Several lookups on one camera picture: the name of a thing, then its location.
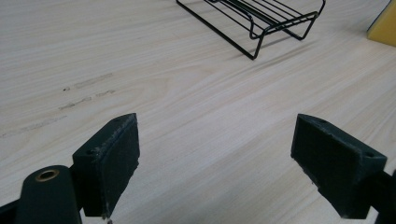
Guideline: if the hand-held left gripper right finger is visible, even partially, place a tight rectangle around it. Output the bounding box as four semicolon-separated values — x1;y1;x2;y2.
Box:
290;113;389;220

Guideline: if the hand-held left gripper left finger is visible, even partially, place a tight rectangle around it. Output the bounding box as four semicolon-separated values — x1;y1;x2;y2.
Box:
72;112;141;218

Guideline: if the yellow sponge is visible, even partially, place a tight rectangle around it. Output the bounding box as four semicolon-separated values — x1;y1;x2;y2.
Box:
366;0;396;49

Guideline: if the black wire rack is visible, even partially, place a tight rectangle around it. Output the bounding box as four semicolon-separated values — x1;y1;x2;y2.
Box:
176;0;327;61

